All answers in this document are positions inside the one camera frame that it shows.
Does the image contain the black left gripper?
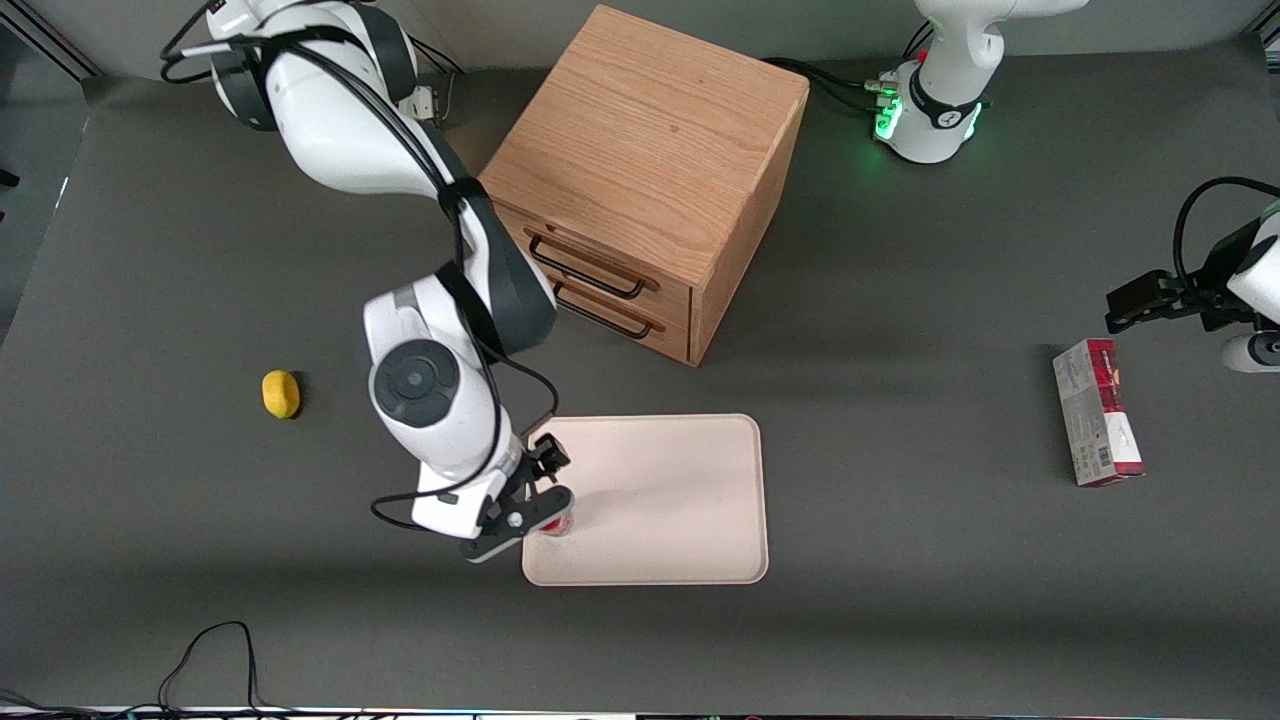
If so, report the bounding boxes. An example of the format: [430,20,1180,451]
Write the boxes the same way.
[1104,220,1263,336]

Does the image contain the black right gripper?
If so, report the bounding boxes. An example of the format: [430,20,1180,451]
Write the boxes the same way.
[478,432,578,539]

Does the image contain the beige plastic tray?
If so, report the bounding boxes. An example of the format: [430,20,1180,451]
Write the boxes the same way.
[521,413,770,587]

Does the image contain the grey and red carton box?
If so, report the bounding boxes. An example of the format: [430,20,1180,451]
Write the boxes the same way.
[1052,338,1147,488]

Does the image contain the wooden drawer front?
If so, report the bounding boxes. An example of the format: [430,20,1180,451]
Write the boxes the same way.
[550,285,692,363]
[490,200,695,323]

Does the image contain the dark grey table mat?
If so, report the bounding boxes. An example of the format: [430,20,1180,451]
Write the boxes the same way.
[0,38,1280,713]

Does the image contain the yellow lemon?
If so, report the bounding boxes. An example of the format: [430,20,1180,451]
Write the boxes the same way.
[261,369,302,420]

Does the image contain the wooden drawer cabinet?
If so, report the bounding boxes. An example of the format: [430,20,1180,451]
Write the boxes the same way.
[472,4,811,368]

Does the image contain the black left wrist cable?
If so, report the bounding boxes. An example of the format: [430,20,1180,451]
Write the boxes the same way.
[1173,176,1280,291]

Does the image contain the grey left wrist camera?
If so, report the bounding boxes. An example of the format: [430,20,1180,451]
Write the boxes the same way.
[1222,332,1280,374]

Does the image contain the black metal drawer handle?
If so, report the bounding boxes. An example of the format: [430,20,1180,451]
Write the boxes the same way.
[552,280,667,342]
[526,228,662,301]

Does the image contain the black loose cable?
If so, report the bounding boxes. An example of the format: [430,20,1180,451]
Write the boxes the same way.
[0,620,401,720]

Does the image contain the black left arm base cables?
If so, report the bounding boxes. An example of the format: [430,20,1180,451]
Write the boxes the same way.
[762,20,936,117]

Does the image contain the black arm base cables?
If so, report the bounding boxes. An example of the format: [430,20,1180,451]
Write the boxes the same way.
[762,20,936,117]
[404,34,469,123]

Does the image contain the black right arm base cables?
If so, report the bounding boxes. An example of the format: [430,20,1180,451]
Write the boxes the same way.
[404,34,469,123]

